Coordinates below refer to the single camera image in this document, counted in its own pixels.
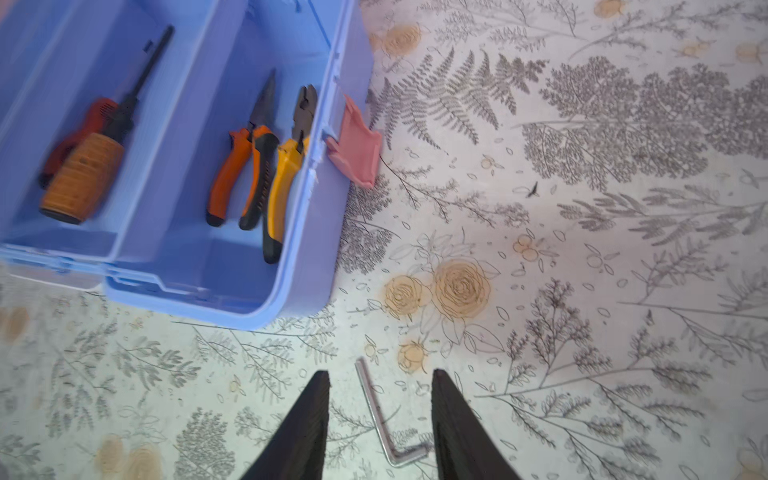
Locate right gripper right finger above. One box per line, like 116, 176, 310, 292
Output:
431, 369, 520, 480

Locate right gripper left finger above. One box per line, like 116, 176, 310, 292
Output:
242, 370, 330, 480

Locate orange needle nose pliers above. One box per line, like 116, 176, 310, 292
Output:
206, 69, 279, 231

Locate white tool box pink handle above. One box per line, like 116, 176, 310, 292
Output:
1, 1, 373, 330

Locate wooden handled screwdriver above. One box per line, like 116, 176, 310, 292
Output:
39, 25, 175, 225

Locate orange handled small tool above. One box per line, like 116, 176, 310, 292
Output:
38, 97, 118, 189

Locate yellow handled black pliers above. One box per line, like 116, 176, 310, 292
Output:
263, 85, 318, 264

